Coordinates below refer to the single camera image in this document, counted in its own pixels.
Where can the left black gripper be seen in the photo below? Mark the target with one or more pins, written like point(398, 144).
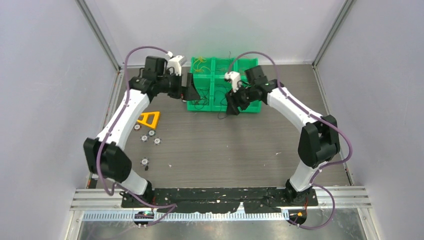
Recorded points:
point(189, 92)

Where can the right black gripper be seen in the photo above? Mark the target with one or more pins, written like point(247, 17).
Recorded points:
point(234, 102)

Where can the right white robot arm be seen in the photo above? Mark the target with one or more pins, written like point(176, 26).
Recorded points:
point(318, 140)

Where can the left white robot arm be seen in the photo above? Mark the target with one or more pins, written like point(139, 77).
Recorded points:
point(105, 154)

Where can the green six-compartment bin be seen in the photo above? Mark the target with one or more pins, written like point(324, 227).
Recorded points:
point(208, 77)

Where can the yellow triangular plastic piece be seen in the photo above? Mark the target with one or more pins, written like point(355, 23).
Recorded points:
point(149, 119)

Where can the poker chip upper middle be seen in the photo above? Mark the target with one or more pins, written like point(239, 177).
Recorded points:
point(152, 133)

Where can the poker chip lower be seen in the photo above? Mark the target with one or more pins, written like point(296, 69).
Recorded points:
point(144, 161)

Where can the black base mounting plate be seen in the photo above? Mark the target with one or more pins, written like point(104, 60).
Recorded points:
point(229, 199)

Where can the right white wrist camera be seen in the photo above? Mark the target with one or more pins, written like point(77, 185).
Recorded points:
point(234, 78)

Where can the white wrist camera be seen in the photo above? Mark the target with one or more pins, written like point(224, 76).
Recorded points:
point(176, 63)
point(234, 78)

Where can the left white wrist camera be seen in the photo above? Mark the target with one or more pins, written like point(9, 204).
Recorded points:
point(176, 63)

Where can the right aluminium corner post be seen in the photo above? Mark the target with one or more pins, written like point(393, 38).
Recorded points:
point(340, 18)

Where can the aluminium corner post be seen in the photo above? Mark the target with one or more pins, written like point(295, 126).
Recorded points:
point(97, 31)
point(340, 18)

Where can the slotted white cable duct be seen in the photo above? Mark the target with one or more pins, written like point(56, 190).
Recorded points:
point(149, 216)

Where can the left aluminium corner post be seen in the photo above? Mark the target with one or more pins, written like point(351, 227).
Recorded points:
point(97, 31)

